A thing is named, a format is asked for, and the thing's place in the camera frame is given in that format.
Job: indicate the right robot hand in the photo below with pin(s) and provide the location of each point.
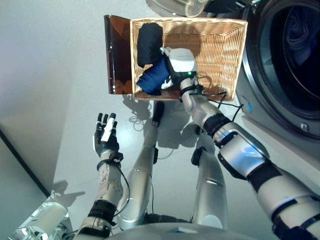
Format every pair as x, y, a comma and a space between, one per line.
182, 62

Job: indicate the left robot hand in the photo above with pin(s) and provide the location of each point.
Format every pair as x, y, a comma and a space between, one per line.
106, 145

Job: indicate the blue garment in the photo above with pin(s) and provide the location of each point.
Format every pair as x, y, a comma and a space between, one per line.
152, 77

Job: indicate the black garment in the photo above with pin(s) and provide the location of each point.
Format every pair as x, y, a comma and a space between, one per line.
148, 45

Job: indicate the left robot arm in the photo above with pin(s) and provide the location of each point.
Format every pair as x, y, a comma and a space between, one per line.
110, 185

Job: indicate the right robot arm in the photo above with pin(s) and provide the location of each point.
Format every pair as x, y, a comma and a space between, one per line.
242, 155

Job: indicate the silver front-load washing machine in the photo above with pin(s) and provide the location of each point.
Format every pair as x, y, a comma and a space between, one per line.
252, 82

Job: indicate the wicker laundry basket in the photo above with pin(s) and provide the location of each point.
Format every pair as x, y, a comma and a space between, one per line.
220, 55

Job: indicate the left robot leg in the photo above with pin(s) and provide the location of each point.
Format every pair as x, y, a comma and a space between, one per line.
140, 185

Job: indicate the robot leg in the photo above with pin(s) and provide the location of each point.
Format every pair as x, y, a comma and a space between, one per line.
140, 185
210, 190

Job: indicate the round glass washer door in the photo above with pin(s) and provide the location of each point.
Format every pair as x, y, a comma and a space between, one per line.
175, 6

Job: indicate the brown translucent basket lid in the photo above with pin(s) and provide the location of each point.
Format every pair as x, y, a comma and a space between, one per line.
117, 55

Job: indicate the small white blue sticker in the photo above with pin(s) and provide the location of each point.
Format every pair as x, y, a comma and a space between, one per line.
248, 107

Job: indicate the black baseboard strip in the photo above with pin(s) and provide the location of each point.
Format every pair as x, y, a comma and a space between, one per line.
24, 163

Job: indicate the right robot leg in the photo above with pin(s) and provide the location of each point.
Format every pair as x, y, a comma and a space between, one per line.
210, 190

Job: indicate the silver robot torso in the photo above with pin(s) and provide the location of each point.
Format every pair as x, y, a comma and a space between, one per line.
180, 233

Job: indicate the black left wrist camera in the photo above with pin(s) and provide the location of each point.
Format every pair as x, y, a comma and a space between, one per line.
117, 157

